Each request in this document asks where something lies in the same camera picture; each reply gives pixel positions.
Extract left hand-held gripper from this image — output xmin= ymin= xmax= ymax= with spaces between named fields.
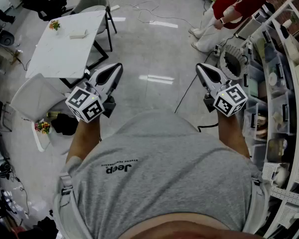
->
xmin=65 ymin=63 xmax=124 ymax=123

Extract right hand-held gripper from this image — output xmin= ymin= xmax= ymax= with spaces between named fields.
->
xmin=195 ymin=63 xmax=249 ymax=117

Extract white glasses case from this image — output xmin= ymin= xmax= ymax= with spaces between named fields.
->
xmin=69 ymin=29 xmax=88 ymax=40

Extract person's right forearm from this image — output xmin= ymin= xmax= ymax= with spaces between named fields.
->
xmin=217 ymin=110 xmax=251 ymax=159

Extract person's left forearm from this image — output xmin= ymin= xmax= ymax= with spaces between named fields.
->
xmin=66 ymin=113 xmax=102 ymax=164

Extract round white slatted bin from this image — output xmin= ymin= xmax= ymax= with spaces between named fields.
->
xmin=218 ymin=44 xmax=248 ymax=81

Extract white marble table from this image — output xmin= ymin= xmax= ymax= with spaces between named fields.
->
xmin=25 ymin=9 xmax=110 ymax=89

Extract stack of clear storage boxes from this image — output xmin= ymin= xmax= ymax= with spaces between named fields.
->
xmin=241 ymin=25 xmax=298 ymax=164

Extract orange flowers in white vase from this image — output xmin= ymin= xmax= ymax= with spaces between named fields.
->
xmin=48 ymin=19 xmax=61 ymax=36

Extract white chair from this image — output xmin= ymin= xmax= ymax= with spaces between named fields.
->
xmin=9 ymin=73 xmax=68 ymax=124

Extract mixed flowers in white pot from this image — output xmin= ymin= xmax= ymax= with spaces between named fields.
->
xmin=34 ymin=119 xmax=52 ymax=135

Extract round grey device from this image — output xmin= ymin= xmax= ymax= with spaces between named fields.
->
xmin=0 ymin=29 xmax=16 ymax=47

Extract person's grey t-shirt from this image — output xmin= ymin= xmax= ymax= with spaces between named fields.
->
xmin=61 ymin=110 xmax=263 ymax=239

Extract white shelving unit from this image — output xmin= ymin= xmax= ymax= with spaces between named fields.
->
xmin=239 ymin=0 xmax=299 ymax=239

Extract person's neck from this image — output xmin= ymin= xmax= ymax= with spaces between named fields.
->
xmin=129 ymin=220 xmax=265 ymax=239

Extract long black floor cable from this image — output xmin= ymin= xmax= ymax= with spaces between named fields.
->
xmin=174 ymin=49 xmax=222 ymax=115

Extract white floor cable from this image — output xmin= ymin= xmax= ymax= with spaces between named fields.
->
xmin=109 ymin=0 xmax=198 ymax=30

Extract grey left shoulder strap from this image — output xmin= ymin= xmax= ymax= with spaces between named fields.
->
xmin=53 ymin=170 xmax=91 ymax=239

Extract grey shoulder strap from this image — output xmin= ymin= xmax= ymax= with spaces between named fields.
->
xmin=53 ymin=170 xmax=91 ymax=239
xmin=248 ymin=176 xmax=273 ymax=237

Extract grey right shoulder strap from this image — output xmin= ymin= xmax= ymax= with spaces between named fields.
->
xmin=248 ymin=176 xmax=273 ymax=237

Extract black cable bundle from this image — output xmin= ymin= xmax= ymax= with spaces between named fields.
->
xmin=0 ymin=161 xmax=31 ymax=217

